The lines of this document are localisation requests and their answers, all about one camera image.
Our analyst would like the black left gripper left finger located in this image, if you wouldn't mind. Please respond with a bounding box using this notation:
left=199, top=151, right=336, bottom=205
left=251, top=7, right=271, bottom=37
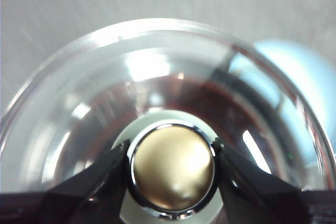
left=43, top=139, right=131, bottom=224

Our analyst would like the blue round plate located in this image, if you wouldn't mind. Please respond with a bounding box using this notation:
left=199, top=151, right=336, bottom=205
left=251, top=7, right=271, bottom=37
left=228, top=39, right=336, bottom=169

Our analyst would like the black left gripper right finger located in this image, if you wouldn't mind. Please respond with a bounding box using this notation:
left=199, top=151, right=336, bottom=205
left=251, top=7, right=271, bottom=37
left=212, top=137, right=310, bottom=224

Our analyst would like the glass lid with green knob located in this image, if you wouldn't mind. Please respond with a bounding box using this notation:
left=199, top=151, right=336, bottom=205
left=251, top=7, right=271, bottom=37
left=0, top=18, right=336, bottom=224

